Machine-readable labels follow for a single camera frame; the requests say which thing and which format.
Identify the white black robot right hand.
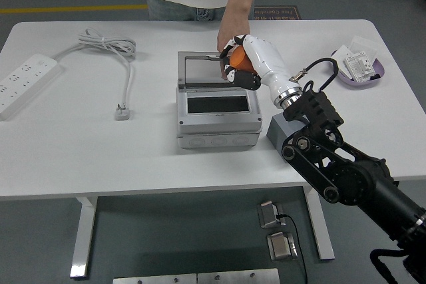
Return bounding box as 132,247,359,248
219,33,300,102

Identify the person's hand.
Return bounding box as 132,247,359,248
216,17,251,55

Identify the orange cylindrical battery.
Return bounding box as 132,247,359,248
229,47,258,74

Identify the clear hinged box lid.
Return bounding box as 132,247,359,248
177,51,259,90

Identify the grey plastic junction box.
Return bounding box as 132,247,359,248
175,84,263,150

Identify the dark floor sign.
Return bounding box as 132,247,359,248
248,5,302,21

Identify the grey block holder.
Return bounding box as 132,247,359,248
266,113,304,152

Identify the white card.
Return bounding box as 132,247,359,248
332,44,355,77

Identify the clear plastic bag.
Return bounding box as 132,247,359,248
348,35,379,59

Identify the purple shallow dish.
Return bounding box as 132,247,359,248
331,49,387,90

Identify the white table leg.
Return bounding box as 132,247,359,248
69,196,98,280
303,186,335,261

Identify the white power strip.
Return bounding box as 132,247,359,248
0,53,64,122

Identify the metal floor plate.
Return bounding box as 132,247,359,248
112,273,198,284
197,268,280,284

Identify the white power cord with plug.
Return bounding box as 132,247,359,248
51,27,137,121

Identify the black floor cable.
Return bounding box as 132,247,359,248
276,213,309,284

